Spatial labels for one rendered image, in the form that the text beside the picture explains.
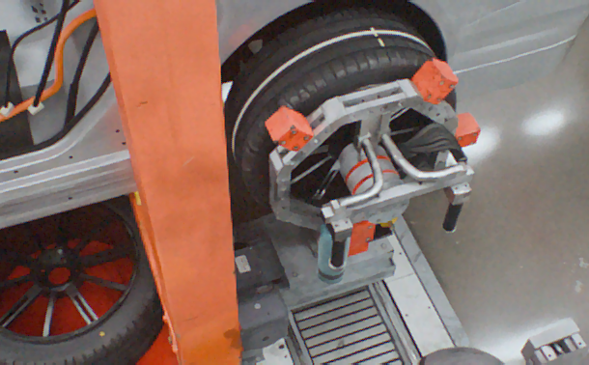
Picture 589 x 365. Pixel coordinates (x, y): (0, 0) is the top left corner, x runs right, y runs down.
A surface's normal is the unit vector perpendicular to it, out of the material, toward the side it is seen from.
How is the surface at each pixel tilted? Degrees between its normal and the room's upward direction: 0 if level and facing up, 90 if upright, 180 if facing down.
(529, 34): 90
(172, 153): 90
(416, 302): 0
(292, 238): 0
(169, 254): 90
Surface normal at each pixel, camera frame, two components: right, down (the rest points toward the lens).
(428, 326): 0.03, -0.59
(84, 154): 0.36, 0.76
